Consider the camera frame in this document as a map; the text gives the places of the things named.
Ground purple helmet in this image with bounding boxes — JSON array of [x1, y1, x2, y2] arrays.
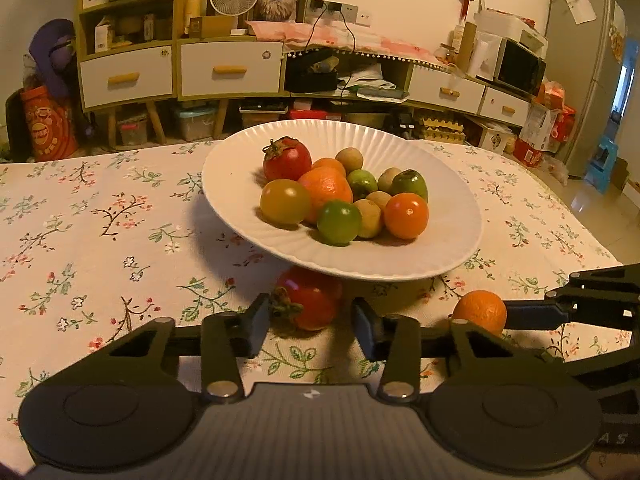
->
[[28, 18, 75, 99]]

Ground orange mandarin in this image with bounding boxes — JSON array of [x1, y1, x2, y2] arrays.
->
[[451, 290, 508, 336]]

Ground pale yellow round fruit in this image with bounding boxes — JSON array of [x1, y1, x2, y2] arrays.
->
[[378, 167, 401, 194]]

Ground orange printed bag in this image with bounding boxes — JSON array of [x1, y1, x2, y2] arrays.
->
[[20, 86, 78, 162]]

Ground green tomato alone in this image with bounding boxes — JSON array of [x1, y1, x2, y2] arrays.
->
[[316, 200, 361, 246]]

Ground large orange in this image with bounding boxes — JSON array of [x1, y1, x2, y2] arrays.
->
[[297, 168, 354, 224]]

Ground small orange tomato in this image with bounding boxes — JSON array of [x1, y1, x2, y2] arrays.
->
[[311, 157, 346, 177]]

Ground small yellow longan fruit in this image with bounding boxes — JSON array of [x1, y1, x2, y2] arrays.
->
[[335, 146, 363, 174]]

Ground tan round longan fruit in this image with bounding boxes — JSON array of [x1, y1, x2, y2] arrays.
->
[[354, 198, 384, 240]]

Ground pink cloth on sideboard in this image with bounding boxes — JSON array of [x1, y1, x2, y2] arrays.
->
[[246, 21, 444, 67]]

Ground wooden shelf cabinet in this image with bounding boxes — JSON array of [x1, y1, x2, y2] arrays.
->
[[75, 0, 186, 148]]

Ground silver refrigerator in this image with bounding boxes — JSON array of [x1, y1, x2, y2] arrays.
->
[[544, 0, 627, 178]]

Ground blue plastic stool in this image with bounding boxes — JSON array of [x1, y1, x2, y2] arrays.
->
[[585, 136, 618, 194]]

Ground dark red tomato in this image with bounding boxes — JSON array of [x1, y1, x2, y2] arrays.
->
[[270, 266, 343, 332]]

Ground white fluted plate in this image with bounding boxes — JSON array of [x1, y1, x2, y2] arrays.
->
[[202, 119, 484, 282]]

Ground egg carton tray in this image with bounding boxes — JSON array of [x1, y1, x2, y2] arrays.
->
[[419, 117, 465, 144]]

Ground large red tomato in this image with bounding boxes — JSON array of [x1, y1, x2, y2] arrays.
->
[[262, 136, 311, 181]]

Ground clear plastic storage bin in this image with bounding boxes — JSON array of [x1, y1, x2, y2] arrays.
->
[[175, 106, 217, 142]]

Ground white drawer cabinet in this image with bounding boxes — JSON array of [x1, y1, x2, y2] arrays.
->
[[178, 38, 284, 140]]

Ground yellow-brown tomato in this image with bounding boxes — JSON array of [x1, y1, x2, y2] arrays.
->
[[259, 179, 311, 226]]

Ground long low sideboard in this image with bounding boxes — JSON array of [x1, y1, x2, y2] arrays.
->
[[282, 46, 532, 129]]

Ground small green tomato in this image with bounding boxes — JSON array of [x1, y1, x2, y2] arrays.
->
[[347, 169, 378, 202]]

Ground floral tablecloth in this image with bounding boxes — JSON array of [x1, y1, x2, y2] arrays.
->
[[1, 142, 639, 471]]

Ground green oval fruit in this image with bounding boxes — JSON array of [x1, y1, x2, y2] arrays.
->
[[388, 169, 428, 203]]

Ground black microwave oven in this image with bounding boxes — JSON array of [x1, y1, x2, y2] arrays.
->
[[494, 38, 547, 94]]

